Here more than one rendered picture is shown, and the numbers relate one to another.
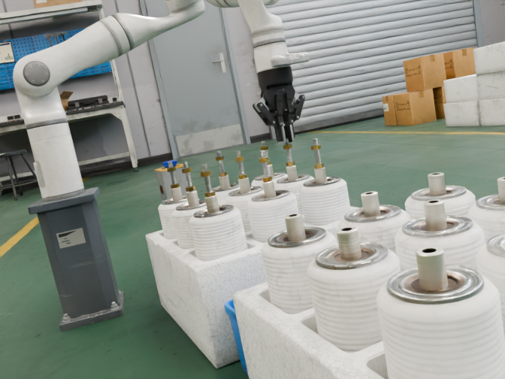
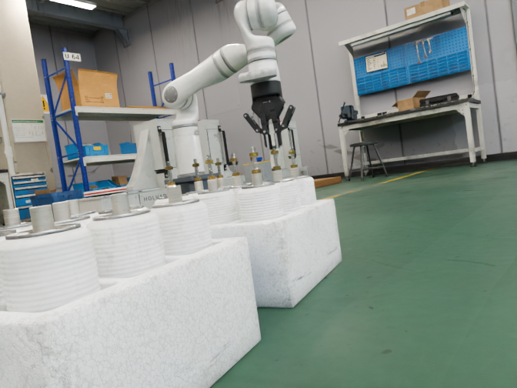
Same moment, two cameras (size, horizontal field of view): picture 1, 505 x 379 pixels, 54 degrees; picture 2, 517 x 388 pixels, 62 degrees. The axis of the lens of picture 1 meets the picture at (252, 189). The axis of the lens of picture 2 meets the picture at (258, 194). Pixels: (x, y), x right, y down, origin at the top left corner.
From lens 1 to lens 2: 0.95 m
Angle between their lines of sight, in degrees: 49
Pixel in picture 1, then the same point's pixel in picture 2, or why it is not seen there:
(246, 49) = not seen: outside the picture
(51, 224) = not seen: hidden behind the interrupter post
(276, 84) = (256, 97)
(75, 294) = not seen: hidden behind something
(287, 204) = (207, 199)
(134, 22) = (230, 51)
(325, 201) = (242, 203)
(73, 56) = (191, 81)
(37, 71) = (171, 92)
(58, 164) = (181, 154)
